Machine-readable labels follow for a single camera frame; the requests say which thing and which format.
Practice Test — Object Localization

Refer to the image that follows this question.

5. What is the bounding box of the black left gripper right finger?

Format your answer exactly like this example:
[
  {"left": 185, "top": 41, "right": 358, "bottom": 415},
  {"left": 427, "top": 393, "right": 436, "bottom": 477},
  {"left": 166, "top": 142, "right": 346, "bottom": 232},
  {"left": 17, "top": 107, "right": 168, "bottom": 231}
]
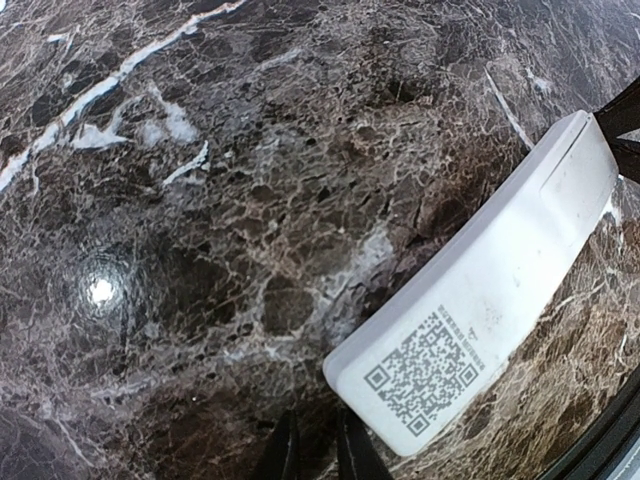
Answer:
[{"left": 336, "top": 408, "right": 392, "bottom": 480}]

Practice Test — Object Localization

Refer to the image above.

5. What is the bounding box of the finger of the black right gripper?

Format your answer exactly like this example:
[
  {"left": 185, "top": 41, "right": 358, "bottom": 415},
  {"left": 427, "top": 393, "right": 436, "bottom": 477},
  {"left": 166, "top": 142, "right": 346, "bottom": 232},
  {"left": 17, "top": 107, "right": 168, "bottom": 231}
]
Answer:
[{"left": 594, "top": 78, "right": 640, "bottom": 183}]

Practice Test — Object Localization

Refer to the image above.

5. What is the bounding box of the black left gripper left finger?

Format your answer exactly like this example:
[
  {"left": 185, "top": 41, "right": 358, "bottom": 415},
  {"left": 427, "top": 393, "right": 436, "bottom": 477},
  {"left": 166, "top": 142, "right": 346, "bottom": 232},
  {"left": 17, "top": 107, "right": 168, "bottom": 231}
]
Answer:
[{"left": 254, "top": 410, "right": 299, "bottom": 480}]

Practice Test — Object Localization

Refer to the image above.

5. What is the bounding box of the white remote control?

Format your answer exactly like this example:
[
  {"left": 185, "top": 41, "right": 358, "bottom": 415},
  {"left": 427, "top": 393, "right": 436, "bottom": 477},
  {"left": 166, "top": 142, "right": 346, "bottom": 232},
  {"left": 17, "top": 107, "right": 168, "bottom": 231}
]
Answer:
[{"left": 323, "top": 111, "right": 618, "bottom": 457}]

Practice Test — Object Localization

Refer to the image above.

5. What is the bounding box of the black front rail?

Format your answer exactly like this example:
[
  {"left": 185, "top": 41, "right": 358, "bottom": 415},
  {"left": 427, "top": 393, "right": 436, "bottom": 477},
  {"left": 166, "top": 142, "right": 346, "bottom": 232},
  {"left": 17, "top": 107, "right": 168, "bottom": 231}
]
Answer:
[{"left": 539, "top": 367, "right": 640, "bottom": 480}]

